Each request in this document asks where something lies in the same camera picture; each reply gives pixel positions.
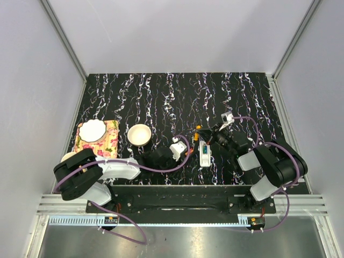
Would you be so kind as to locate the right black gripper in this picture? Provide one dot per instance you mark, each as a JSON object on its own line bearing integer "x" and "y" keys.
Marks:
{"x": 208, "y": 134}

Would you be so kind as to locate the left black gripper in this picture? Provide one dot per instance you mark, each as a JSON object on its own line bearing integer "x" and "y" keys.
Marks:
{"x": 175, "y": 163}

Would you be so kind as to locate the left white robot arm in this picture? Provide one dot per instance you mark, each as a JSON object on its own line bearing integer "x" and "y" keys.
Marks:
{"x": 78, "y": 175}

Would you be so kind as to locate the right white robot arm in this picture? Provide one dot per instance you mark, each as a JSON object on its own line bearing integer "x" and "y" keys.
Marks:
{"x": 281, "y": 164}

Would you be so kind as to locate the white remote control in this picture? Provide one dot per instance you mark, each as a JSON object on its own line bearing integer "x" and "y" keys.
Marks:
{"x": 204, "y": 160}

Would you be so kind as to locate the blue green battery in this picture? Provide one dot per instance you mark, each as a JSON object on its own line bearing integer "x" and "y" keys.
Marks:
{"x": 205, "y": 149}

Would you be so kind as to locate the beige ceramic bowl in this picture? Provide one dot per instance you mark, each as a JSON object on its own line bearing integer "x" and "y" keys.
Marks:
{"x": 139, "y": 135}

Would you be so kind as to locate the floral placemat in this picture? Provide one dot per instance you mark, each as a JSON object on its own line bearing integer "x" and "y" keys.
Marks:
{"x": 106, "y": 146}

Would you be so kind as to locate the white scalloped bowl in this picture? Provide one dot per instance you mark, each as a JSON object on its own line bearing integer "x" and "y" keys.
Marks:
{"x": 92, "y": 130}

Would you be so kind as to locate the yellow mug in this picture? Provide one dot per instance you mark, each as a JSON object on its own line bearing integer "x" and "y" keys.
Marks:
{"x": 67, "y": 156}

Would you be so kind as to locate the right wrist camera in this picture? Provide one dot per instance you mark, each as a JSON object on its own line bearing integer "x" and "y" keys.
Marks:
{"x": 227, "y": 119}

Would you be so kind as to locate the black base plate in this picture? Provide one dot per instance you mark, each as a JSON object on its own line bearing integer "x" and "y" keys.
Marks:
{"x": 230, "y": 199}

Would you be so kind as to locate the slotted cable duct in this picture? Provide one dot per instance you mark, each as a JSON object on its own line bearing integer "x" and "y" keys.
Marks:
{"x": 155, "y": 219}

